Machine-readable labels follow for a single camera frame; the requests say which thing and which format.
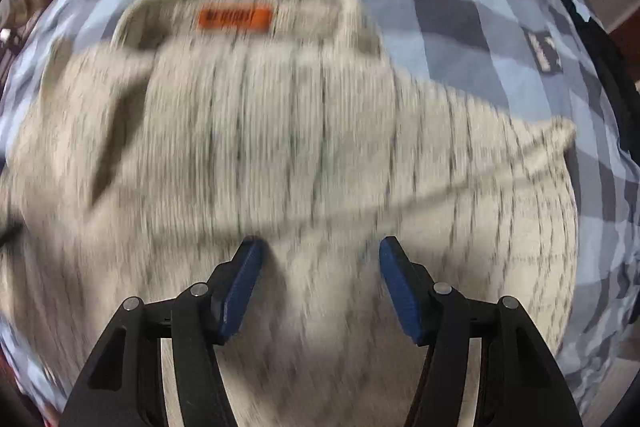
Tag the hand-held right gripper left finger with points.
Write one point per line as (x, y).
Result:
(240, 292)

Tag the blue grey checkered blanket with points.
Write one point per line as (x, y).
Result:
(450, 7)

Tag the cream knit sweater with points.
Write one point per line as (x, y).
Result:
(280, 127)

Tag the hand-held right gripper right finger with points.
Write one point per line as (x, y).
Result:
(402, 292)

